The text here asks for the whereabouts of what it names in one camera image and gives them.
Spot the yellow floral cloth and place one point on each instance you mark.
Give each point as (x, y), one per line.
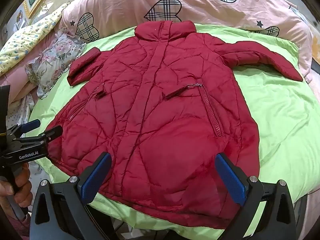
(30, 37)

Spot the light green blanket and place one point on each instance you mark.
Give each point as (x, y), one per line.
(275, 120)

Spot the person's left hand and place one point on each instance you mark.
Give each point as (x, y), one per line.
(23, 187)

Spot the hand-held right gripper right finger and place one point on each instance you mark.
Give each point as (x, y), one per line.
(228, 177)

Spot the red quilted jacket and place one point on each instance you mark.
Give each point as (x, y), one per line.
(160, 105)

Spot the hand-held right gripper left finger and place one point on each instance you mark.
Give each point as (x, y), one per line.
(96, 176)

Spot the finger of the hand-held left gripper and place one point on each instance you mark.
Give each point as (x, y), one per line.
(31, 124)
(47, 133)

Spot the pink bed sheet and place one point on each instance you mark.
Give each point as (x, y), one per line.
(13, 85)

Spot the pink duvet with plaid hearts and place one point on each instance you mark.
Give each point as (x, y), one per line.
(200, 12)

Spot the floral ruffled pillow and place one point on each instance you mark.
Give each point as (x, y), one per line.
(55, 57)

